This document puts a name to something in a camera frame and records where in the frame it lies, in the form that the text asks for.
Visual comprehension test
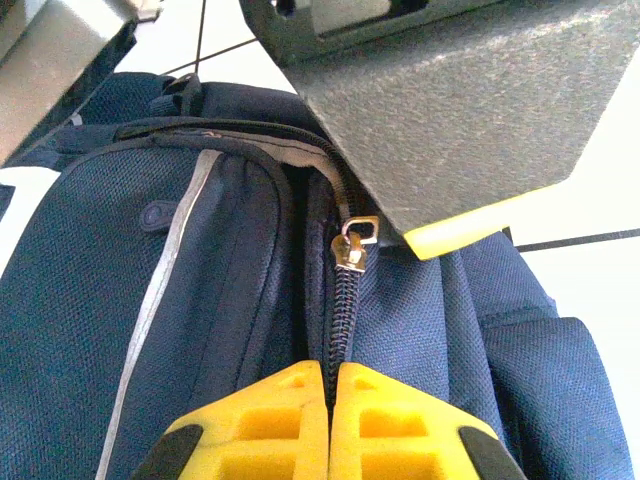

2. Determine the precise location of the navy blue backpack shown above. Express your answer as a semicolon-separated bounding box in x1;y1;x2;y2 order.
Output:
0;69;636;480

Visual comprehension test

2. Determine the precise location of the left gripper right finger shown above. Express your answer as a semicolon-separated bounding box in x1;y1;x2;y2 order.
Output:
330;363;526;480

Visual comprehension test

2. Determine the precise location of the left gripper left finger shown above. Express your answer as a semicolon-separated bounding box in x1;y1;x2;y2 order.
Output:
132;360;331;480

